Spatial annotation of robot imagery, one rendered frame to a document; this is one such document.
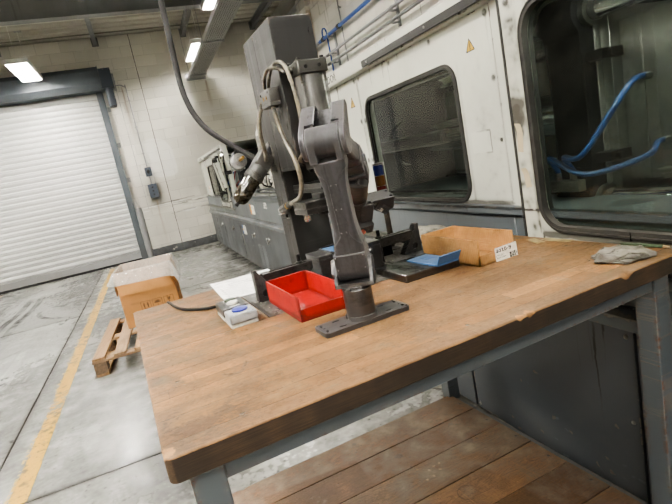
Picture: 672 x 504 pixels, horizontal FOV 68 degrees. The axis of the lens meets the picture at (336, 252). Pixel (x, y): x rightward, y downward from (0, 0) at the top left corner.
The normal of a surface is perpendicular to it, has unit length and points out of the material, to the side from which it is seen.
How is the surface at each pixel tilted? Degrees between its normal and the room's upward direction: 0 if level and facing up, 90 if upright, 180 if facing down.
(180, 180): 90
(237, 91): 90
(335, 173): 100
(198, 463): 90
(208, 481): 90
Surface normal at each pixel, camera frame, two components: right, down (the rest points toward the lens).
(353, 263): -0.15, 0.38
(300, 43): 0.41, 0.09
